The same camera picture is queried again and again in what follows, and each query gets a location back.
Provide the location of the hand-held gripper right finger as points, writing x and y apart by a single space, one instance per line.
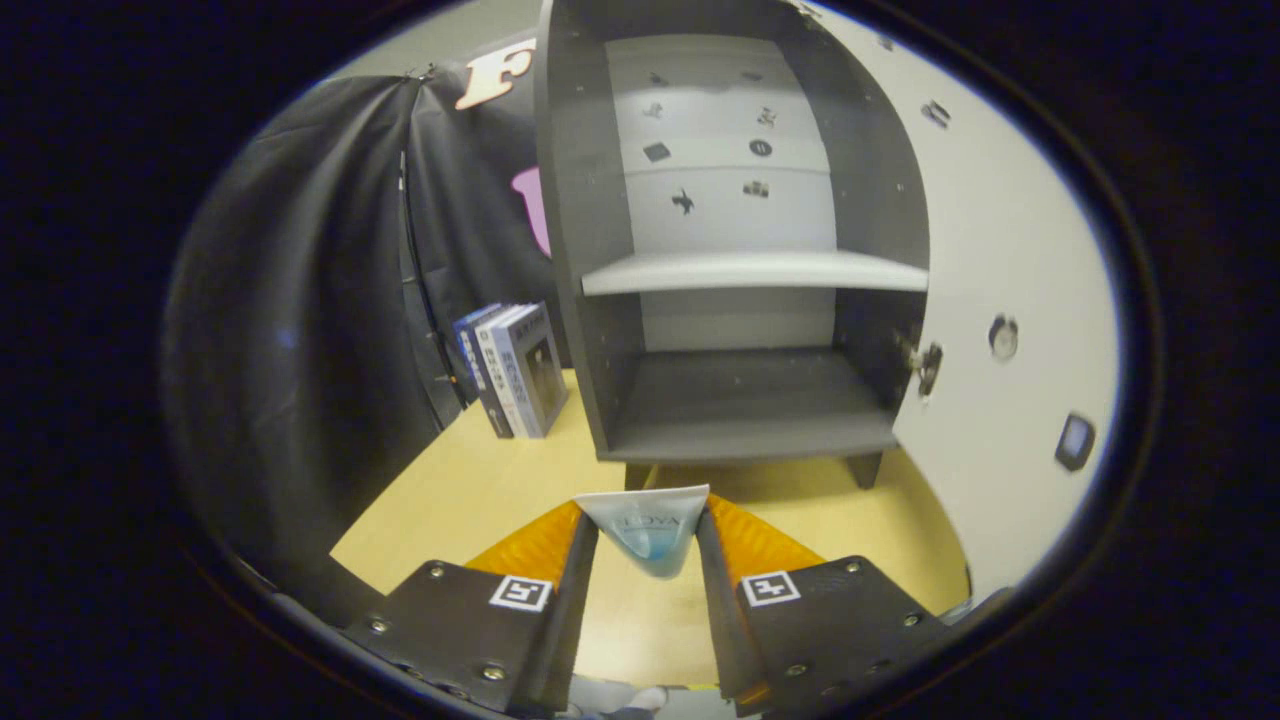
720 620

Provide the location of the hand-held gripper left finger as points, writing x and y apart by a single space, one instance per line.
570 620

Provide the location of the white and blue tube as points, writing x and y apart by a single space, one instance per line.
645 530

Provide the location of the white cabinet door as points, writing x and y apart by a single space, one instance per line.
1000 260

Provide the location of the dark grey cabinet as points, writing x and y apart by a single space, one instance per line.
750 400

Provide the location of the grey book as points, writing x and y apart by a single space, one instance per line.
540 370

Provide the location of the white book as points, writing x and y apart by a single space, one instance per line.
492 370

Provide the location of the white cabinet shelf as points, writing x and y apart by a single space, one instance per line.
750 270

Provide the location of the black backdrop cloth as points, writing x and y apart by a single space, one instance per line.
320 300

